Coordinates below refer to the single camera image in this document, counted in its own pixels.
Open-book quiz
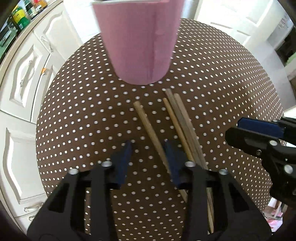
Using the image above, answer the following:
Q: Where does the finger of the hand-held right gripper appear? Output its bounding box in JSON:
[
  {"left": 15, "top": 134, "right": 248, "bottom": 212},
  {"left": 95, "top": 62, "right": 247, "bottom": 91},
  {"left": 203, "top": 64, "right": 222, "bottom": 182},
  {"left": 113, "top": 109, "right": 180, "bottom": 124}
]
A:
[
  {"left": 225, "top": 126, "right": 296, "bottom": 182},
  {"left": 237, "top": 117, "right": 296, "bottom": 141}
]

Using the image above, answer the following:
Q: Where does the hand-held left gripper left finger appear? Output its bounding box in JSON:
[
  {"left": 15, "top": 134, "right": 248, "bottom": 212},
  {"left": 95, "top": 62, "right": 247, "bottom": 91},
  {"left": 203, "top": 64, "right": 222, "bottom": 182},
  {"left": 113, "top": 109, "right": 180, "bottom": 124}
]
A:
[{"left": 27, "top": 140, "right": 133, "bottom": 241}]

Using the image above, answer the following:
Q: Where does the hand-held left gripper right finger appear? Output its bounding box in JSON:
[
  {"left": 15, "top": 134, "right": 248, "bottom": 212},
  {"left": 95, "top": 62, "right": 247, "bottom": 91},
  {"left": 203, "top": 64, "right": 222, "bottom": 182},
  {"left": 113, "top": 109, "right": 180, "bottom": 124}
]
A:
[{"left": 163, "top": 140, "right": 272, "bottom": 241}]

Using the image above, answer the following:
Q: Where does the group of wooden chopsticks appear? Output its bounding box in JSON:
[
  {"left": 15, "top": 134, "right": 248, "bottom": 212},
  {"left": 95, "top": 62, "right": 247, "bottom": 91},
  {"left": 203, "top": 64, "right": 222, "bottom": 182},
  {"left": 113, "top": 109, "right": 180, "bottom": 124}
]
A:
[{"left": 162, "top": 89, "right": 215, "bottom": 233}]

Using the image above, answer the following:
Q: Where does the pale wooden chopstick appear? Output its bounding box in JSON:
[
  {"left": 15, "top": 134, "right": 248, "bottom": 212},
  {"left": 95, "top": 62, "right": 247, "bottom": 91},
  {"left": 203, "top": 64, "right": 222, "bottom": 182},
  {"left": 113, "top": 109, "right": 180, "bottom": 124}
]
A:
[{"left": 133, "top": 101, "right": 189, "bottom": 203}]

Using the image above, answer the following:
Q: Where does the pink cup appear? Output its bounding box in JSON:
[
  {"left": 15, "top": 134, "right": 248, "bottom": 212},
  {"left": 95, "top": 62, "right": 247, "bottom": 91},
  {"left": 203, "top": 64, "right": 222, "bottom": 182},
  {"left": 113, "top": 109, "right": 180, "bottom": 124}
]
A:
[{"left": 92, "top": 0, "right": 185, "bottom": 85}]

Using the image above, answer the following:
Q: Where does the brown polka dot tablecloth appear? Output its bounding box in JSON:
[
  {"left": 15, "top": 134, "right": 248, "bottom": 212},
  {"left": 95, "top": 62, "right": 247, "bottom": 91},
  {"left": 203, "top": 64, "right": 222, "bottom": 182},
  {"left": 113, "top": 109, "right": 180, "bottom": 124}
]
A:
[{"left": 35, "top": 18, "right": 284, "bottom": 241}]

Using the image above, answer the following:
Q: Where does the white door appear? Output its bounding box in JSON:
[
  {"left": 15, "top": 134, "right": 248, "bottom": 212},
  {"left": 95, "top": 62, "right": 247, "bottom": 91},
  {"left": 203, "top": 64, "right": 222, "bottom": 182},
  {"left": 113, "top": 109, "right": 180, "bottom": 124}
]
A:
[{"left": 194, "top": 0, "right": 287, "bottom": 50}]

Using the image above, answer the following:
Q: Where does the cream base cabinet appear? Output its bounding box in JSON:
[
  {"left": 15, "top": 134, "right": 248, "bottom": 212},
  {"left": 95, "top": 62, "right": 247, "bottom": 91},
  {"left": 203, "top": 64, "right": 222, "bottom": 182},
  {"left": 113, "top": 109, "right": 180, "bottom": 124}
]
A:
[{"left": 0, "top": 0, "right": 102, "bottom": 232}]

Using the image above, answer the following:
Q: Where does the green electric grill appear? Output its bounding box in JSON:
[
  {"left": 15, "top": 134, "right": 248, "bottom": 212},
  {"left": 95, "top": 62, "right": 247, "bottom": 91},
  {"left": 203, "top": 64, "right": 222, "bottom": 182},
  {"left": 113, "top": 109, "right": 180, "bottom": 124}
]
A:
[{"left": 0, "top": 22, "right": 18, "bottom": 48}]

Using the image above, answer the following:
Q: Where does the yellow green bottle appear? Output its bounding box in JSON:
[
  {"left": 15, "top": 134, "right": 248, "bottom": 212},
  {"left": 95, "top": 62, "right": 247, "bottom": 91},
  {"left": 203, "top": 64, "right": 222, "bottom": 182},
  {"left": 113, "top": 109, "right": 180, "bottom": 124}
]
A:
[{"left": 11, "top": 9, "right": 31, "bottom": 30}]

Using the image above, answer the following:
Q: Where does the red liquid bottle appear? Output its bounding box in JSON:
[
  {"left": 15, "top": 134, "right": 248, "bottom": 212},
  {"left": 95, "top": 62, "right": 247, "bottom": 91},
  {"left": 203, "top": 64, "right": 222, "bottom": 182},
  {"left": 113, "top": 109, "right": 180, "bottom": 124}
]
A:
[{"left": 33, "top": 0, "right": 49, "bottom": 12}]

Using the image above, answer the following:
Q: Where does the dark bottle with green cap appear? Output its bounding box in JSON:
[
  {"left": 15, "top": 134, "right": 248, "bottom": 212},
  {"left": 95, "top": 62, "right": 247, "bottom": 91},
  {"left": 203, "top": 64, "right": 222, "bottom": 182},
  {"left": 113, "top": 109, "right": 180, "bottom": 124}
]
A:
[{"left": 24, "top": 0, "right": 38, "bottom": 18}]

